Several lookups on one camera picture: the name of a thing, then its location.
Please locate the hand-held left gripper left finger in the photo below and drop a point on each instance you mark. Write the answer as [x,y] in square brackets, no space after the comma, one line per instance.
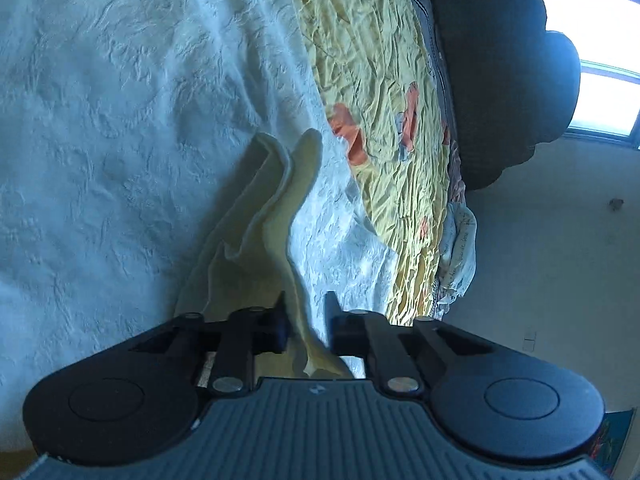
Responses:
[278,327]

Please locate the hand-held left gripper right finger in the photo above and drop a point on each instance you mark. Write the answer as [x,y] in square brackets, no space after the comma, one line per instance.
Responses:
[332,327]

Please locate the white textured pants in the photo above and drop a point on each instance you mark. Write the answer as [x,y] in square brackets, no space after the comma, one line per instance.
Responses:
[125,160]

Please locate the white printed cloth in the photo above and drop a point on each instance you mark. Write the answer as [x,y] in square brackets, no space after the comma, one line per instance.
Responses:
[459,255]

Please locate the pink floral pillow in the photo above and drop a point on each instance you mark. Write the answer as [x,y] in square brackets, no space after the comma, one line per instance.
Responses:
[456,170]

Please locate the yellow printed quilt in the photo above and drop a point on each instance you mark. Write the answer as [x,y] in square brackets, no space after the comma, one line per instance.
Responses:
[375,85]

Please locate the grey printed pillow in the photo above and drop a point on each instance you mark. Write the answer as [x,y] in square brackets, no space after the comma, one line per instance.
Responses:
[434,60]

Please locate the dark scalloped headboard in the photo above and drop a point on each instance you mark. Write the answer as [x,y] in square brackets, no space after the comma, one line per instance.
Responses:
[500,70]

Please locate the bright window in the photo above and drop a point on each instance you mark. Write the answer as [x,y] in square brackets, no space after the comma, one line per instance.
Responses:
[605,50]

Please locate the white wall socket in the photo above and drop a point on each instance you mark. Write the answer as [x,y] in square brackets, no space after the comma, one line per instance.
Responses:
[530,341]

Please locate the colourful wall poster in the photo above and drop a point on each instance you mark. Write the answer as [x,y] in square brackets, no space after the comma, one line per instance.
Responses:
[614,442]

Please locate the small wall hook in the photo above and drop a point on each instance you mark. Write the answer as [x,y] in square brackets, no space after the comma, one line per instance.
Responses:
[615,203]

